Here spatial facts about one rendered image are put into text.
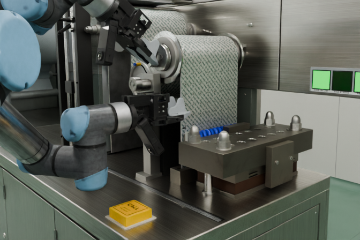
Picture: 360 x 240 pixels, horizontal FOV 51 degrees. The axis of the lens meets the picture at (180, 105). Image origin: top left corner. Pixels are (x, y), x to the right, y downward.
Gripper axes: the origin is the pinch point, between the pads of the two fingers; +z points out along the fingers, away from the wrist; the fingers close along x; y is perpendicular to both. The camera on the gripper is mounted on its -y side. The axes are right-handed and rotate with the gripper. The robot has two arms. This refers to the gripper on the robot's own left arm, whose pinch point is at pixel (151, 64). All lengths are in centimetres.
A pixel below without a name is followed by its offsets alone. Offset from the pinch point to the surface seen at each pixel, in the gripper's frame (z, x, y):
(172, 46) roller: -0.5, -5.1, 5.9
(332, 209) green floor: 243, 51, 43
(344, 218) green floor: 236, 37, 36
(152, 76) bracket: 2.8, 0.3, -2.3
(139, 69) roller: 4.8, 12.2, 1.1
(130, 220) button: 4.0, -20.3, -38.2
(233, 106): 29.4, -7.0, 6.4
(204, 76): 12.9, -7.1, 5.8
